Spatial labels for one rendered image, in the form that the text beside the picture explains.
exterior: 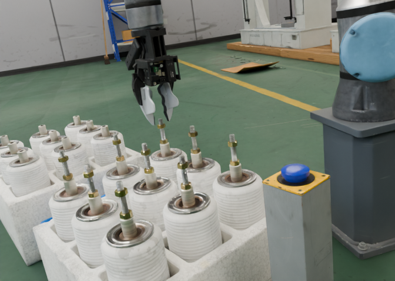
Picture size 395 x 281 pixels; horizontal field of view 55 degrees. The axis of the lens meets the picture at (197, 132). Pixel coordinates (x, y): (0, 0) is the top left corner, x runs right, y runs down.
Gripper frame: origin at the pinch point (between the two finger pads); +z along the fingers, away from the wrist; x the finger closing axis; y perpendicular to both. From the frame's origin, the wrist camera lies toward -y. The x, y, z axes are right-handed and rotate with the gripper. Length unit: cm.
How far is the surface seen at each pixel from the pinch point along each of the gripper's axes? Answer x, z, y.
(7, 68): 17, 22, -639
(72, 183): -23.2, 7.0, 5.2
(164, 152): -0.8, 8.3, 1.4
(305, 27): 255, 7, -198
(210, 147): 45, 35, -55
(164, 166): -2.8, 10.4, 4.6
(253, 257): -0.8, 20.6, 32.4
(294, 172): 0.7, 1.5, 42.5
